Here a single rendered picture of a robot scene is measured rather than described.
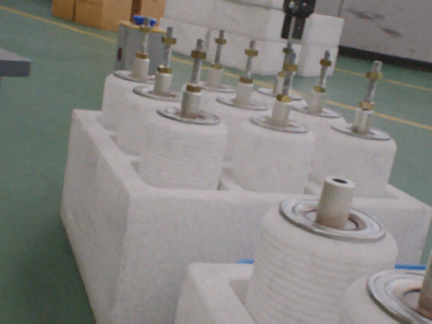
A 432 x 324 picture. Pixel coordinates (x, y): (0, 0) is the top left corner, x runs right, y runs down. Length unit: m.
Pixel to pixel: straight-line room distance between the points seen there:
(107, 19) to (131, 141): 3.76
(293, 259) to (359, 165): 0.39
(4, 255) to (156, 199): 0.32
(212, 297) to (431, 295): 0.17
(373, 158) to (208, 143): 0.22
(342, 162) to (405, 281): 0.43
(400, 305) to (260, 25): 3.22
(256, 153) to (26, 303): 0.32
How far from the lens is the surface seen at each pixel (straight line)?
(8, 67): 0.61
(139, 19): 1.10
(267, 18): 3.50
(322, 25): 3.94
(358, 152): 0.79
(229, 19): 3.66
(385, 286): 0.37
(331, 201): 0.44
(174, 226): 0.68
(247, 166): 0.75
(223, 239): 0.70
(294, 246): 0.42
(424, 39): 6.26
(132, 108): 0.81
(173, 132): 0.68
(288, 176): 0.74
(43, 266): 0.90
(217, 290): 0.48
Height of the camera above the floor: 0.39
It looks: 15 degrees down
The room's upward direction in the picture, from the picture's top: 10 degrees clockwise
